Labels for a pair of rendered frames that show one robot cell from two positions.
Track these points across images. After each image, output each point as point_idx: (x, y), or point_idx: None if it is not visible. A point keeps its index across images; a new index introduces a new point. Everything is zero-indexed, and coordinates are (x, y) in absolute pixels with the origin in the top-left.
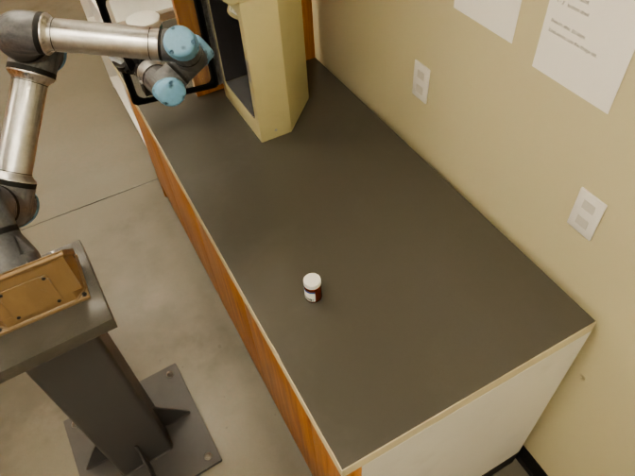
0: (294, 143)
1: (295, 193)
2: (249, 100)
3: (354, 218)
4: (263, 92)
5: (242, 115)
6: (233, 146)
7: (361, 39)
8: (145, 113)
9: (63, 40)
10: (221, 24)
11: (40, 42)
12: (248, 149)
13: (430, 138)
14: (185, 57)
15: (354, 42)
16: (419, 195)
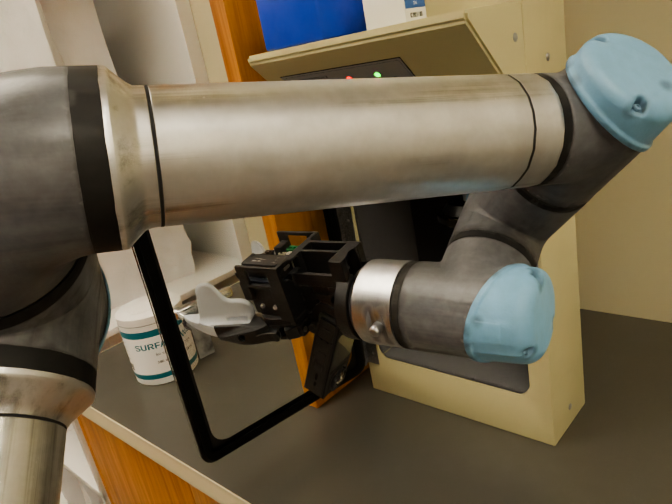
0: (622, 422)
1: None
2: (471, 366)
3: None
4: (556, 316)
5: (451, 408)
6: (503, 478)
7: (600, 207)
8: (226, 479)
9: (218, 140)
10: (371, 231)
11: (111, 162)
12: (545, 471)
13: None
14: (671, 121)
15: (577, 222)
16: None
